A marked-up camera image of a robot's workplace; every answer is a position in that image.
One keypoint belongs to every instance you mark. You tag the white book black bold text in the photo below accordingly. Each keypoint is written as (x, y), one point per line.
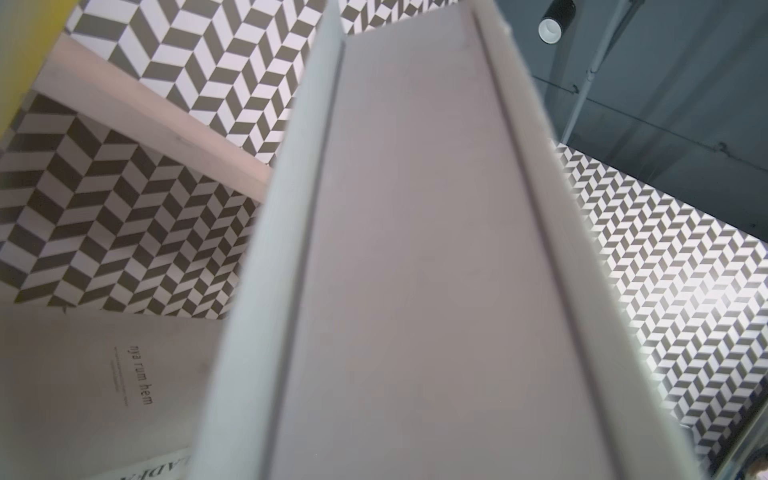
(421, 298)

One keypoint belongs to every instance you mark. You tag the ceiling spotlight black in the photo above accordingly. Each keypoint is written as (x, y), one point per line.
(556, 20)

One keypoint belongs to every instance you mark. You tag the yellow pink blue bookshelf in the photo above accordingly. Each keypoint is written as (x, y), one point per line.
(37, 55)

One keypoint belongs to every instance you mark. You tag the white thin book small text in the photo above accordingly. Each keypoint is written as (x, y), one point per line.
(94, 394)

